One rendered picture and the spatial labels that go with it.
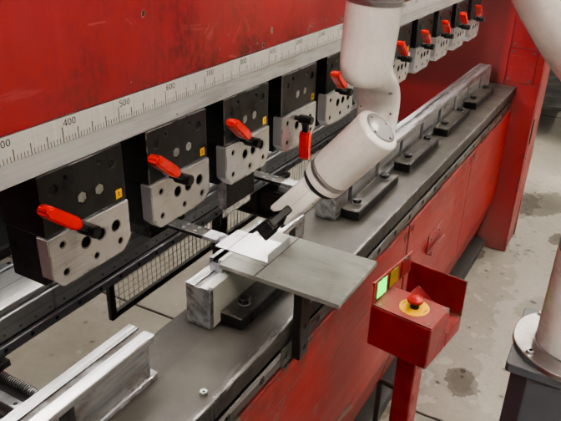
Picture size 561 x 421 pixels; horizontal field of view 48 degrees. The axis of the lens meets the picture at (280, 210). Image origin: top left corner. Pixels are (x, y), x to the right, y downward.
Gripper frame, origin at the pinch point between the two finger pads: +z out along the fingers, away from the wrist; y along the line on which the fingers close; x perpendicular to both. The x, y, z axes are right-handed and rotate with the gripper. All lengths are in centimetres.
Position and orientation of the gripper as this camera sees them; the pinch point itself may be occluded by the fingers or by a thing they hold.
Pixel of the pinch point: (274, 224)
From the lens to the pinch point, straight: 126.9
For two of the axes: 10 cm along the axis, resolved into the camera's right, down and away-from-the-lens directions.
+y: -5.0, 3.7, -7.8
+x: 6.4, 7.6, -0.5
